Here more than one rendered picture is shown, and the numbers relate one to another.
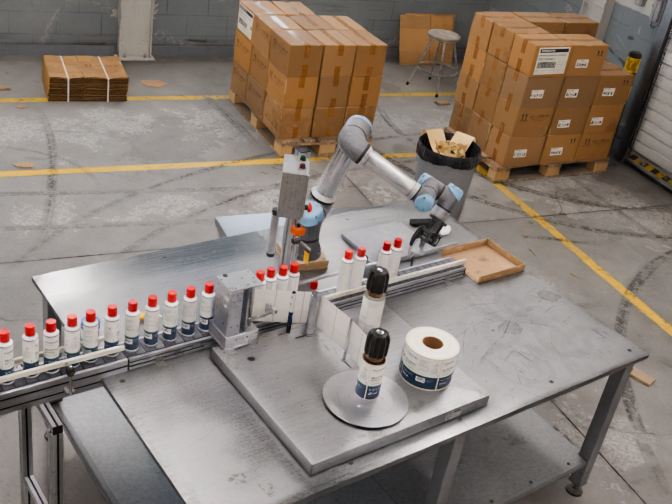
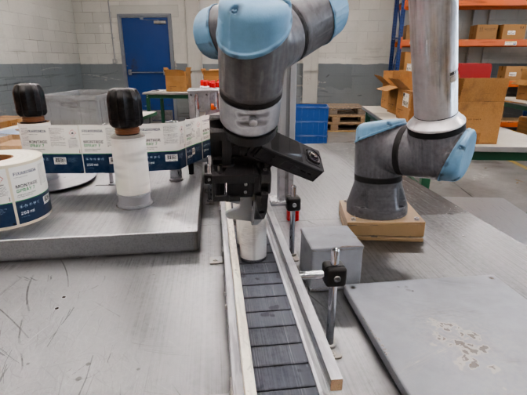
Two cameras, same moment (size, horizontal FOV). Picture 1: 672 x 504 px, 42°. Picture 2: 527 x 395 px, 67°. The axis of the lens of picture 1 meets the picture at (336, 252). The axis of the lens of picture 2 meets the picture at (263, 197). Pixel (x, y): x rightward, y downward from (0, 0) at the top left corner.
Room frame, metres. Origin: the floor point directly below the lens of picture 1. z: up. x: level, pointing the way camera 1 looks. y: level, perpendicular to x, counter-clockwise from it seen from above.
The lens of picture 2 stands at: (3.69, -0.82, 1.24)
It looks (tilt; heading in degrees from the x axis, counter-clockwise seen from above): 19 degrees down; 123
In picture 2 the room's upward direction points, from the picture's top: straight up
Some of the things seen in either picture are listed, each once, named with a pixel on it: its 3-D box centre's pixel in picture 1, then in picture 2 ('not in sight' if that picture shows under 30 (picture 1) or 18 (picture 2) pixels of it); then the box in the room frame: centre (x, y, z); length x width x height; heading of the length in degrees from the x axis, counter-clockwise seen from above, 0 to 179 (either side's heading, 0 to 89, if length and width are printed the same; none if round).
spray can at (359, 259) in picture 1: (358, 269); not in sight; (3.16, -0.10, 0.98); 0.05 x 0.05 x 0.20
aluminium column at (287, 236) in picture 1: (292, 225); (286, 88); (3.10, 0.19, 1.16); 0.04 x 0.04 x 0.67; 40
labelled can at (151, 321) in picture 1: (151, 320); not in sight; (2.56, 0.61, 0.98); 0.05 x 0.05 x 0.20
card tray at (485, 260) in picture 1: (483, 259); not in sight; (3.67, -0.69, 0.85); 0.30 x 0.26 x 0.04; 130
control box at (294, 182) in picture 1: (293, 186); not in sight; (3.02, 0.20, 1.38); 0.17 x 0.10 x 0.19; 5
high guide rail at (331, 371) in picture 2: (364, 266); (263, 197); (3.24, -0.13, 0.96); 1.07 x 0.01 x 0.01; 130
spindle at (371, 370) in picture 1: (372, 365); (35, 132); (2.45, -0.19, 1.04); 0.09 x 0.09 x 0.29
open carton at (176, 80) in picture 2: not in sight; (178, 79); (-1.22, 4.10, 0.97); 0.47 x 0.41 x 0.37; 115
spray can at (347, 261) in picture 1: (345, 271); not in sight; (3.12, -0.05, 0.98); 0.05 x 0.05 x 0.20
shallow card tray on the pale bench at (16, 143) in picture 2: not in sight; (16, 142); (1.35, 0.25, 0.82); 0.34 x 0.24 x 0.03; 125
